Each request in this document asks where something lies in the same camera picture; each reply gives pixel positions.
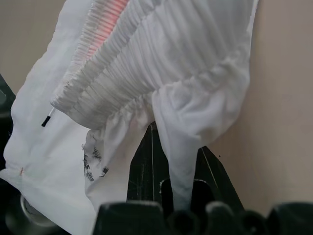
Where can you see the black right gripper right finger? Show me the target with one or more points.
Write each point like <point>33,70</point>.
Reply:
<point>212,181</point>

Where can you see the white elastic-waist garment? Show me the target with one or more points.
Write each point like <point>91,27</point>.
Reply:
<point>171,61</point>

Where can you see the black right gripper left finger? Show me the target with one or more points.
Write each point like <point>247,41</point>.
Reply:
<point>146,166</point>

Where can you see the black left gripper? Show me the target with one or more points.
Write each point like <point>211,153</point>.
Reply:
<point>5,117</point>

